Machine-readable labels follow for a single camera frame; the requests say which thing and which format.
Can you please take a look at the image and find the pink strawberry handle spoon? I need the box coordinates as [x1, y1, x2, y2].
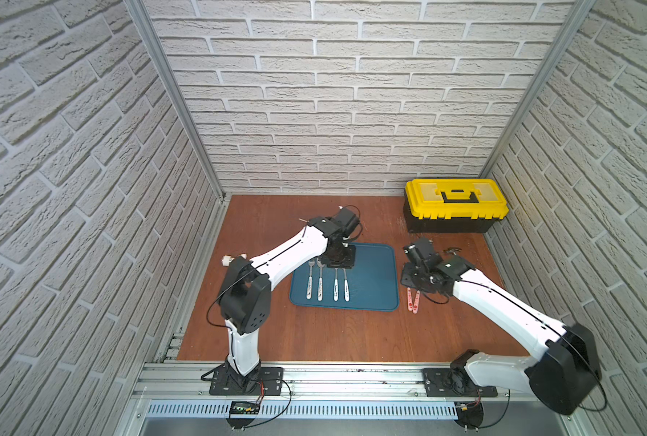
[407, 288, 416, 314]

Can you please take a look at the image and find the pink strawberry handle fork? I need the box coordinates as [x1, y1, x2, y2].
[412, 291, 421, 314]

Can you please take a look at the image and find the white handle fork black print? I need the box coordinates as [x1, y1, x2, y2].
[333, 268, 341, 302]

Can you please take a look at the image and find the white handle spoon black print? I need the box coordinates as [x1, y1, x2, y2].
[343, 269, 351, 302]

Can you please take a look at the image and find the white red-dotted handle spoon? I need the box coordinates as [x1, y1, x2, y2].
[316, 257, 324, 302]

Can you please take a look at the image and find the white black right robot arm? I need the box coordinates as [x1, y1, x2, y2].
[401, 243, 603, 415]

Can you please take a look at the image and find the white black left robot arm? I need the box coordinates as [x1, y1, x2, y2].
[215, 207, 361, 377]

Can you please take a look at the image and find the teal plastic tray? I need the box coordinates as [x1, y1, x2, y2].
[289, 243, 400, 312]

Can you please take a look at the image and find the yellow and black toolbox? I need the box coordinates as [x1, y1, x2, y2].
[403, 179, 510, 234]

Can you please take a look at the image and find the white plastic pipe fitting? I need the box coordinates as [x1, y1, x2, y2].
[221, 254, 247, 267]

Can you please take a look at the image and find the right black controller board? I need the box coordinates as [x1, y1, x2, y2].
[454, 403, 484, 432]

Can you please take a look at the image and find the black controller board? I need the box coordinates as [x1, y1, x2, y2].
[454, 403, 484, 432]
[226, 401, 261, 430]

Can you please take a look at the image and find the left black controller board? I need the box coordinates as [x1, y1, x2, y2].
[226, 401, 261, 430]

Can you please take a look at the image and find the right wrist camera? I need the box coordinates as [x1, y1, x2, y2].
[403, 237, 437, 265]

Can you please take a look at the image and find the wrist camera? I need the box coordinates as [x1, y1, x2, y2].
[331, 205, 361, 239]
[403, 237, 437, 265]

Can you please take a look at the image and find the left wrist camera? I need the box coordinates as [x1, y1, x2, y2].
[331, 205, 361, 239]

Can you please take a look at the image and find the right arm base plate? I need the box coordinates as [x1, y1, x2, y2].
[421, 368, 498, 398]

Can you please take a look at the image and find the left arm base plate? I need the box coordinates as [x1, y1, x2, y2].
[201, 363, 284, 396]

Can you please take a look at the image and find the aluminium front rail frame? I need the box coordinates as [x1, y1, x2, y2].
[113, 359, 597, 436]

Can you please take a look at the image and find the right aluminium corner post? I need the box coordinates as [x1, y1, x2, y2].
[480, 0, 596, 178]

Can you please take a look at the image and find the aluminium corner post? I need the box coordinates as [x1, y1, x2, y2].
[125, 0, 226, 202]
[480, 0, 596, 178]

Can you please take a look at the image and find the left aluminium corner post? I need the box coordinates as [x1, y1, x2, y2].
[125, 0, 226, 202]

